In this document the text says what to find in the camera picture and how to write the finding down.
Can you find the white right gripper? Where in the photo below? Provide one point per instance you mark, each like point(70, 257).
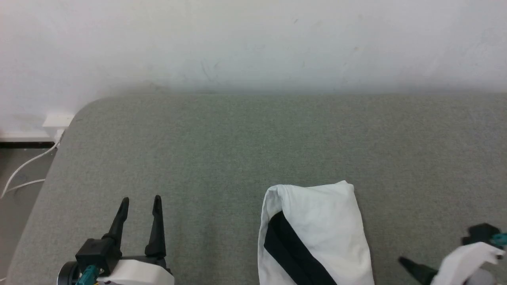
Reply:
point(463, 261)

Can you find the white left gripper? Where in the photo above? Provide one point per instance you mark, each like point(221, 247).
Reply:
point(134, 273)

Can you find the black and white garment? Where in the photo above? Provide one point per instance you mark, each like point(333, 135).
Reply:
point(328, 225)

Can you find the grey-green fabric sofa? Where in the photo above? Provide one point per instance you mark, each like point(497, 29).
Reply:
point(237, 158)

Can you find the black skirting strip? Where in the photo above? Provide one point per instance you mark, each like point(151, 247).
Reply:
point(25, 145)

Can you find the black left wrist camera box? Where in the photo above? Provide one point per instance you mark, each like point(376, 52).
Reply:
point(97, 253)

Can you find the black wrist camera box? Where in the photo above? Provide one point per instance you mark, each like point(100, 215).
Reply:
point(479, 233)
point(97, 253)

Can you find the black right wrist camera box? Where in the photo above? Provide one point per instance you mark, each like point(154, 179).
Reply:
point(479, 233)

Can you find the white wall socket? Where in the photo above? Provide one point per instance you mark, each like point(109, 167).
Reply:
point(58, 120)

